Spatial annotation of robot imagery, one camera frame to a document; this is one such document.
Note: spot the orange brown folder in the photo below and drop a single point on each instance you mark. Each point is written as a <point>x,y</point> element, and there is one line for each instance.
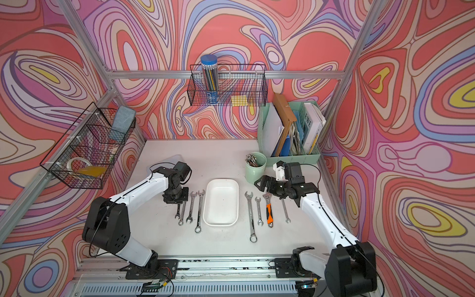
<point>287,117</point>

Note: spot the chrome ring end wrench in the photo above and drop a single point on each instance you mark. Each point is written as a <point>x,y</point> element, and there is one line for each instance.
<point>183,209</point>

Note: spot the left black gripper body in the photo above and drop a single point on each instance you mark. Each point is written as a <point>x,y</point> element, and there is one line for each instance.
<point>177,196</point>

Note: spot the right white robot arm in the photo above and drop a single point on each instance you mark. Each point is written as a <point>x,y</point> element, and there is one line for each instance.
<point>348,266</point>

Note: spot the yellow cloth pad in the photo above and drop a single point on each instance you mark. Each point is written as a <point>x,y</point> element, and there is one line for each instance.
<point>91,172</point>

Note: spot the orange handled adjustable wrench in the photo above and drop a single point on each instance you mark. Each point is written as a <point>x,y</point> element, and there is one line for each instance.
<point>269,215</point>

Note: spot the small chrome wrench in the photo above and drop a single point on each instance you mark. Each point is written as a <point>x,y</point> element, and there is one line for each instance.
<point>259,213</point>

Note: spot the clear tape roll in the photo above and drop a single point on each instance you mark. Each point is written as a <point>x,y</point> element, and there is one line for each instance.
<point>78,165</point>

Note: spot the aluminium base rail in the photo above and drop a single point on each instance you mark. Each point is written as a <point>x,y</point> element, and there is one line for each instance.
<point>216,276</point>

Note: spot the white book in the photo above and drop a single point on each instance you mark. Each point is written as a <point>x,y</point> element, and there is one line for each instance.
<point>314,122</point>

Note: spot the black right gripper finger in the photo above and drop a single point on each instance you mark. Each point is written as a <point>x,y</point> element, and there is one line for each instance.
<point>262,186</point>
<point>265,179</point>

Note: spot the blue capped pencil tube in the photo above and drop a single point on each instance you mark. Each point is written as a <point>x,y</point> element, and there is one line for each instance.
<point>210,76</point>

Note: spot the green plastic file organizer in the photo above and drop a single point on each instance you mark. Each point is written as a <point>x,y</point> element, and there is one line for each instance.
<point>269,131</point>

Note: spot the grey blue sponge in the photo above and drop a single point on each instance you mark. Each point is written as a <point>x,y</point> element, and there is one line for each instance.
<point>123,120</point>

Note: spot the chrome Greenfield combination wrench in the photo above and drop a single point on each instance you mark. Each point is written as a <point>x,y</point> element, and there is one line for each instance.
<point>199,215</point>

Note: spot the black wire wall basket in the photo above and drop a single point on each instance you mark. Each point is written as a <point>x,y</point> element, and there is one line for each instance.
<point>233,79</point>

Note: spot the yellow sticky notes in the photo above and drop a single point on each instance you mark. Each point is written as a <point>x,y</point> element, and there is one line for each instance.
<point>239,100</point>

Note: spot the thin chrome wrench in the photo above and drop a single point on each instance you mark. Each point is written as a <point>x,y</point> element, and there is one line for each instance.
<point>287,219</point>

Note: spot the green ceramic pen cup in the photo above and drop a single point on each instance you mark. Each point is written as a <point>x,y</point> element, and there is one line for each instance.
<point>256,163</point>

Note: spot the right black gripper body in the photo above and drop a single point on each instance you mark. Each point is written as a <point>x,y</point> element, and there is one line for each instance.
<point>282,190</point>

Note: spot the chrome 18mm combination wrench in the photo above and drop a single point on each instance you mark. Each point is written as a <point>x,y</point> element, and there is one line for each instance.
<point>189,219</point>

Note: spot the long chrome combination wrench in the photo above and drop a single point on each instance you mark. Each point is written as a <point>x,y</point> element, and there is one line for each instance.
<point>253,236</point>

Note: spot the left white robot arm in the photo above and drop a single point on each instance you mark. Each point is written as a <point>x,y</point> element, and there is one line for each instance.
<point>107,225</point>

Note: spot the white plastic storage box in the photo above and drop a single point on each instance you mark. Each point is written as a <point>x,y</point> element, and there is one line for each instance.
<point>221,206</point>

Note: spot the black wire side basket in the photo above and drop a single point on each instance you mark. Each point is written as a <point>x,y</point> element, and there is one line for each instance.
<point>90,137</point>

